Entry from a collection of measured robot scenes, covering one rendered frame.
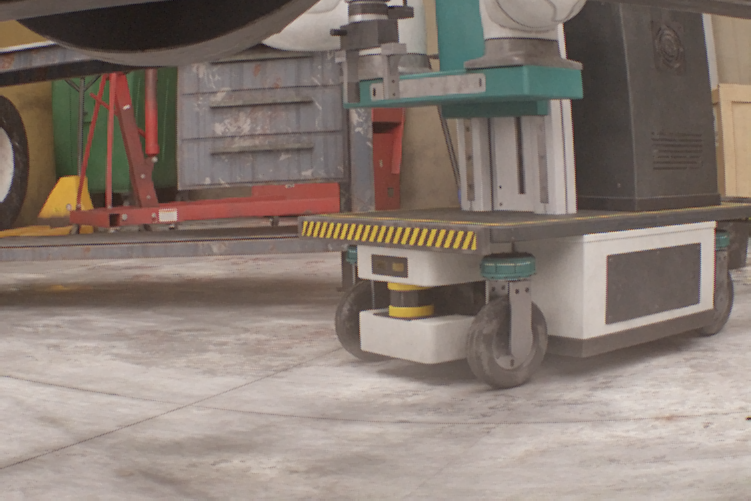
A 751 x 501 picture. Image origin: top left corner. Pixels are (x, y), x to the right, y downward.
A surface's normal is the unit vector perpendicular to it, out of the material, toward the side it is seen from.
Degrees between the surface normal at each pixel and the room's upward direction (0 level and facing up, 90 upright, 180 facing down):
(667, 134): 90
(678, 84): 90
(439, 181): 90
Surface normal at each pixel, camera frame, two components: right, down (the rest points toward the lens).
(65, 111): -0.37, 0.14
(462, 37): -0.85, 0.06
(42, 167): 0.93, -0.01
